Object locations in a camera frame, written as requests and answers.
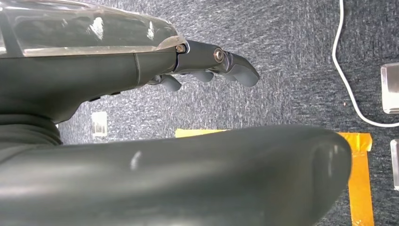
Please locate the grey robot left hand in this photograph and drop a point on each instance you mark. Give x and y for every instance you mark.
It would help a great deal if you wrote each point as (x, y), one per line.
(93, 71)

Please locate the small white floor marker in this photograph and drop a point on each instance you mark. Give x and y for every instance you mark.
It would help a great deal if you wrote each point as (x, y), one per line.
(99, 124)

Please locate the robot left arm ribbed sleeve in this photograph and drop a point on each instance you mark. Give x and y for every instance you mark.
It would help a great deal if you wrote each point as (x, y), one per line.
(25, 131)

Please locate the yellow floor tape strip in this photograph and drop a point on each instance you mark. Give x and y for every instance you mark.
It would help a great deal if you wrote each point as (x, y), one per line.
(361, 193)
(193, 133)

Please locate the metal table foot plate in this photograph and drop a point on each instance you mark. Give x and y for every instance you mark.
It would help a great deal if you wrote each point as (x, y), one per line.
(395, 165)
(391, 89)

